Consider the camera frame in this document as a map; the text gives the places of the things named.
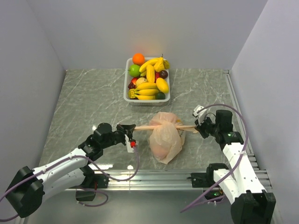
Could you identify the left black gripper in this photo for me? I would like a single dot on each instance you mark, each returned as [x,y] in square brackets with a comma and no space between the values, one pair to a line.
[127,129]

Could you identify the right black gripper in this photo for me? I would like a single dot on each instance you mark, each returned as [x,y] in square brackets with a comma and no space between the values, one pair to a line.
[201,128]

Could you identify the translucent orange plastic bag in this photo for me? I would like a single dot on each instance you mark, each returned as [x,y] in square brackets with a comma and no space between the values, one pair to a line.
[167,135]

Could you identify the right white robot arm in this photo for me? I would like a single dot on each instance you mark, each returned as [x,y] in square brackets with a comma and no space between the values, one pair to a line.
[250,202]

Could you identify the fake small banana bunch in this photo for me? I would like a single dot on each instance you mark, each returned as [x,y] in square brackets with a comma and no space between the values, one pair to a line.
[145,91]

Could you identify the fake dark cherries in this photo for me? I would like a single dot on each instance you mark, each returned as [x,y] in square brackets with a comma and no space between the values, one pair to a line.
[132,83]

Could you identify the fake dark green avocado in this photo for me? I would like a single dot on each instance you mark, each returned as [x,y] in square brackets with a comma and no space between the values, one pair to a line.
[160,96]

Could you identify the fake yellow mango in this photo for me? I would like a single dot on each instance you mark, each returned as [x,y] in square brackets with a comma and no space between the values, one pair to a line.
[162,85]

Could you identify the fake green apple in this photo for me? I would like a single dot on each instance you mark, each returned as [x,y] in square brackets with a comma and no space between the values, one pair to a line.
[134,70]

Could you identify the fake yellow corn cob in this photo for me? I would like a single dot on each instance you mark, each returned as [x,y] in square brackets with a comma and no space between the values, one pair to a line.
[150,73]

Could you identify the fake dark plum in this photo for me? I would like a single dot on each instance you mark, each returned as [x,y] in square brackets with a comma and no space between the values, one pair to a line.
[163,74]

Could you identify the fake yellow pear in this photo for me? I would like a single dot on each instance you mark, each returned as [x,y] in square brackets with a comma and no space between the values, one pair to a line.
[161,64]

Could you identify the fake orange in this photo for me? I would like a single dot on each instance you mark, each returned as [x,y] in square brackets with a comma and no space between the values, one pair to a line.
[138,59]

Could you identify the white plastic fruit tray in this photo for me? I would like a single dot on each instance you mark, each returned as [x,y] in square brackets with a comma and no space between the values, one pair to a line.
[137,102]

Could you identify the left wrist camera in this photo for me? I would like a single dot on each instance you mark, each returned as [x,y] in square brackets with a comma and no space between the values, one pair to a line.
[130,144]

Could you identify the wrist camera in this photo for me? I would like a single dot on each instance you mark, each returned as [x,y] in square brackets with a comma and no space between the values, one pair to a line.
[199,113]
[130,144]

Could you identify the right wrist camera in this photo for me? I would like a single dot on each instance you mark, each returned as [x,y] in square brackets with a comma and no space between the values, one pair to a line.
[199,113]

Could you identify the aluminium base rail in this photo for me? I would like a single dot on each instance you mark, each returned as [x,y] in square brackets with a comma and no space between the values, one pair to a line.
[150,180]

